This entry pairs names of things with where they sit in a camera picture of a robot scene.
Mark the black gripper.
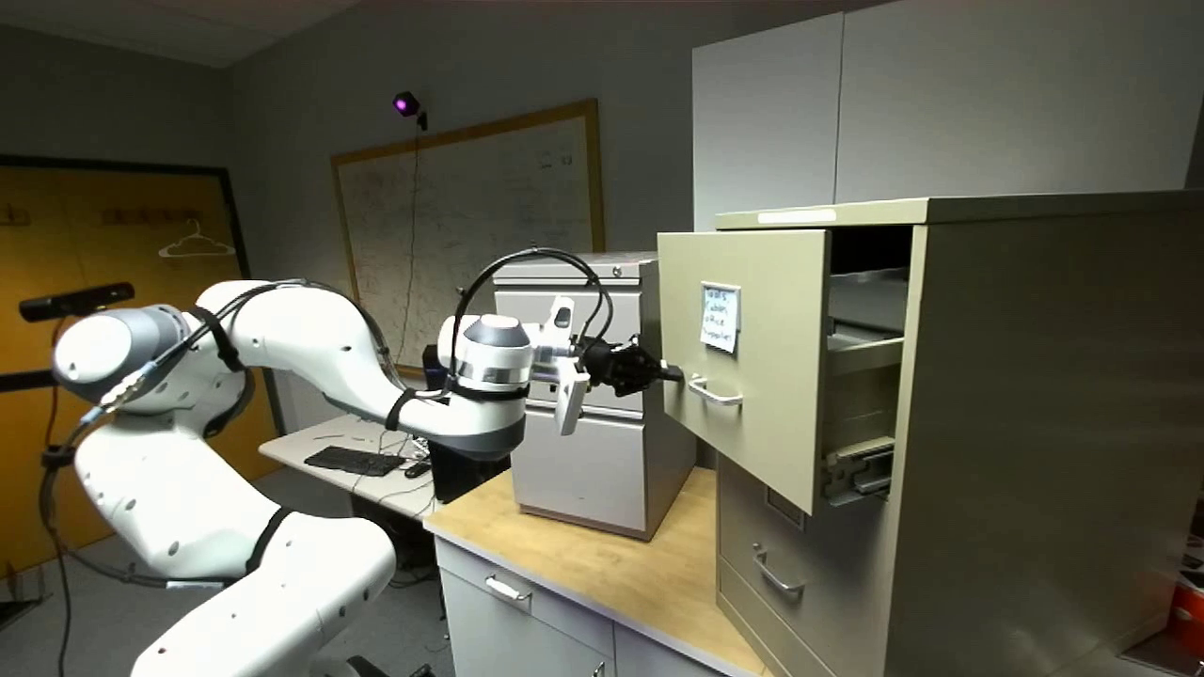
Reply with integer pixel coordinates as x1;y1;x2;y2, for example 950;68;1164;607
576;336;690;399

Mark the wire coat hanger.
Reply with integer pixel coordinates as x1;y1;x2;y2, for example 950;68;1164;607
156;222;240;268

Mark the wood framed whiteboard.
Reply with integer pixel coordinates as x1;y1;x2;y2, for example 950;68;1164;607
326;97;611;377

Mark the red container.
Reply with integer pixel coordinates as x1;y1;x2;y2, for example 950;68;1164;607
1164;563;1204;667

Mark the beige metal file cabinet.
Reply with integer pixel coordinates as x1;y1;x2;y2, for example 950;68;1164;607
711;187;1204;677

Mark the white cabinet drawer handle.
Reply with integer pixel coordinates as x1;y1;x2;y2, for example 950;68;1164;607
481;571;533;615

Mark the metal drawer slide rail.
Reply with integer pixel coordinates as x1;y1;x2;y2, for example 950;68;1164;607
819;438;901;513

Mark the silver curved drawer handle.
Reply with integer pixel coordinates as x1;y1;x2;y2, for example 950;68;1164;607
746;540;809;611

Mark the yellow wooden door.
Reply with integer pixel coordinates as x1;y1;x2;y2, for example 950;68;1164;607
0;156;287;585

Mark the camera with purple light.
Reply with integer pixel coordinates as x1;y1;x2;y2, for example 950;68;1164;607
383;87;432;136

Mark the wood top white cabinet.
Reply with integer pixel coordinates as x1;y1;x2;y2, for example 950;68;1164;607
423;468;777;677

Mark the black box under desk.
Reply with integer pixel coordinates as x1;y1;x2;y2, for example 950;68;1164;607
423;442;512;508

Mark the small grey metal cabinet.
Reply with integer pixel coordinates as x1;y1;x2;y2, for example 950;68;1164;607
489;249;700;545

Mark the black bar camera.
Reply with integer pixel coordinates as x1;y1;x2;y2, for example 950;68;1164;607
15;280;141;326

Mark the beige file cabinet drawer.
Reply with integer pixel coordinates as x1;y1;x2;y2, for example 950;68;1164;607
655;222;917;520

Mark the light grey desk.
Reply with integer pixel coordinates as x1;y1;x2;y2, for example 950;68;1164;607
256;413;444;528

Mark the white wall cabinet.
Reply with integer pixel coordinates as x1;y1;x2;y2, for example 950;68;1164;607
685;0;1204;237

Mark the white paper drawer label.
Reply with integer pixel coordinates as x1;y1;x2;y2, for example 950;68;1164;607
697;280;746;362

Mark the black keyboard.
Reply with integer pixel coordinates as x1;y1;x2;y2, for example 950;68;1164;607
300;443;412;481

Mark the beige handled cabinet drawer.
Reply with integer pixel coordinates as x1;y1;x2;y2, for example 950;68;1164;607
711;464;902;677

